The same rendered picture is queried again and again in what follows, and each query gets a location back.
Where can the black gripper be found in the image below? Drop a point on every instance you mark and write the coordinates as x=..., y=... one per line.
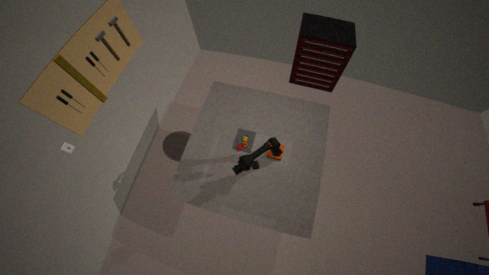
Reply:
x=255, y=165

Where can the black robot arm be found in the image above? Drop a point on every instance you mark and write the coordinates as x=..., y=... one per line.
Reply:
x=245, y=161

